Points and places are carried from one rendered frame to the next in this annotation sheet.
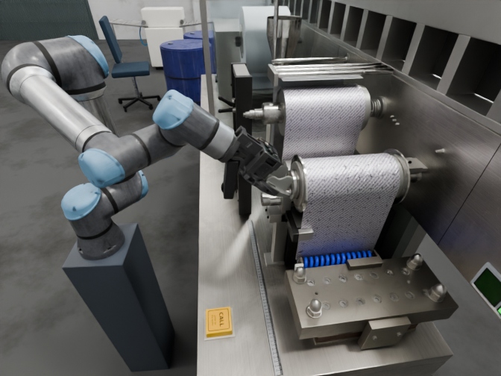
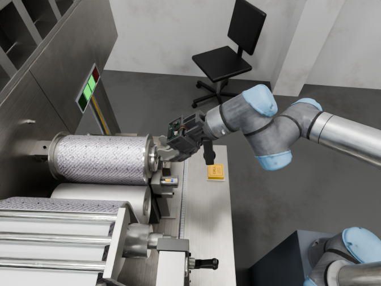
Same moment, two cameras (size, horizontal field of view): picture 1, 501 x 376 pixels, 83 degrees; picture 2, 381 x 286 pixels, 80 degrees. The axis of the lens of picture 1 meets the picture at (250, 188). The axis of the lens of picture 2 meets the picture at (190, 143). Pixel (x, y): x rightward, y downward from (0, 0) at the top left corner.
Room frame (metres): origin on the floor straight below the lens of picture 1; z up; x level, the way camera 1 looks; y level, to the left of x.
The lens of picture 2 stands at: (0.92, 0.06, 1.82)
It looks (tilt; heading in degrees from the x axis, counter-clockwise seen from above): 53 degrees down; 190
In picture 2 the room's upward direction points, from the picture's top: straight up
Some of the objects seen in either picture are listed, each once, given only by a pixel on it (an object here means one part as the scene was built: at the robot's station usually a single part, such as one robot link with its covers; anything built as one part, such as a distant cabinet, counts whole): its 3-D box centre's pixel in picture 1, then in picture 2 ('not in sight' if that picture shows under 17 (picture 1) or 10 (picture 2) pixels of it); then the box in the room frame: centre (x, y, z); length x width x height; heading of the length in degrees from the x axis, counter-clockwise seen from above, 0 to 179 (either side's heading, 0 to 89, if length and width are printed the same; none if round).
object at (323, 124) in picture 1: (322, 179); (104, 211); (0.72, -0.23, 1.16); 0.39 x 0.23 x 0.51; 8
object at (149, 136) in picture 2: (297, 183); (148, 158); (0.58, -0.12, 1.25); 0.15 x 0.01 x 0.15; 8
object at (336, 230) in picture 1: (341, 233); not in sight; (0.53, -0.25, 1.11); 0.23 x 0.01 x 0.18; 98
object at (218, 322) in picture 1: (218, 321); (215, 171); (0.39, 0.09, 0.91); 0.07 x 0.07 x 0.02; 8
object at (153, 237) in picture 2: (253, 114); (164, 241); (0.81, -0.01, 1.33); 0.06 x 0.03 x 0.03; 98
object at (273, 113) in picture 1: (272, 113); (135, 240); (0.82, -0.07, 1.33); 0.06 x 0.06 x 0.06; 8
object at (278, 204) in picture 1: (275, 229); (166, 197); (0.60, -0.08, 1.05); 0.06 x 0.05 x 0.31; 98
